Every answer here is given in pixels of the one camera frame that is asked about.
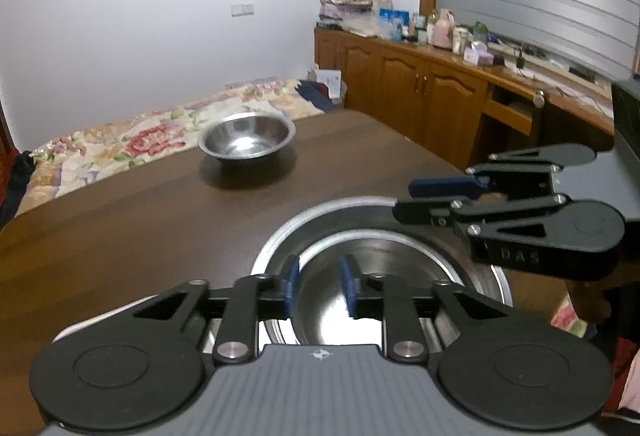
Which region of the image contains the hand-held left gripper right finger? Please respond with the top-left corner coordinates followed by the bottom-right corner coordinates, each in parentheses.
top-left (340, 255), bottom-right (508, 364)

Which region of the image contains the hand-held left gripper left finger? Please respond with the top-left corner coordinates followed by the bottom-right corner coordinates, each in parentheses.
top-left (132, 255), bottom-right (301, 364)

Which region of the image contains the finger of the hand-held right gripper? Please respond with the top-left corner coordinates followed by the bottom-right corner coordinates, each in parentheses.
top-left (392, 196), bottom-right (571, 237)
top-left (409, 147), bottom-right (558, 197)

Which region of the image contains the floral print metal tray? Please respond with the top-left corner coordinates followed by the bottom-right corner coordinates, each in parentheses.
top-left (52, 296), bottom-right (166, 342)

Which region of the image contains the person's right hand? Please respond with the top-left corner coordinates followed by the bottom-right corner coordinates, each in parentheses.
top-left (567, 282), bottom-right (613, 321)

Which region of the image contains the wooden cabinet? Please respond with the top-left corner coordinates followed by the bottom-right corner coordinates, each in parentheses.
top-left (314, 26), bottom-right (616, 171)

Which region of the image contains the black monitor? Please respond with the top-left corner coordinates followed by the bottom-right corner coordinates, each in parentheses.
top-left (612, 78), bottom-right (640, 151)

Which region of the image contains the purple tissue box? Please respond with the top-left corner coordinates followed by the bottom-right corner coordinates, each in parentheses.
top-left (464, 42), bottom-right (493, 65)

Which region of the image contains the white paper bag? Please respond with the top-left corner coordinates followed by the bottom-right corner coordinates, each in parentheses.
top-left (315, 68), bottom-right (346, 105)

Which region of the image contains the navy blue clothing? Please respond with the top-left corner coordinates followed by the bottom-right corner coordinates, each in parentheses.
top-left (297, 80), bottom-right (336, 114)

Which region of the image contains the pink thermos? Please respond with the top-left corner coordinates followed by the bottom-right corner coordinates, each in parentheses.
top-left (432, 8), bottom-right (456, 49)

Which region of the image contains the white power strip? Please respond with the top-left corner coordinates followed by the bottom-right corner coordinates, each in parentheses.
top-left (525, 50), bottom-right (601, 82)

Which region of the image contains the blue box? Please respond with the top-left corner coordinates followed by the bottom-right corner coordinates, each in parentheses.
top-left (378, 8), bottom-right (411, 39)

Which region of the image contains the pile of folded cloths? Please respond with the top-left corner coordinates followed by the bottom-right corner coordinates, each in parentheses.
top-left (317, 0), bottom-right (373, 24)

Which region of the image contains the floral bedsheet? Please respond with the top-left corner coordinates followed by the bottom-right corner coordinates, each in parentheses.
top-left (15, 78), bottom-right (326, 217)

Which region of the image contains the dark clothing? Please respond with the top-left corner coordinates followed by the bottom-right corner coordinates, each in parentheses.
top-left (0, 148), bottom-right (36, 229)

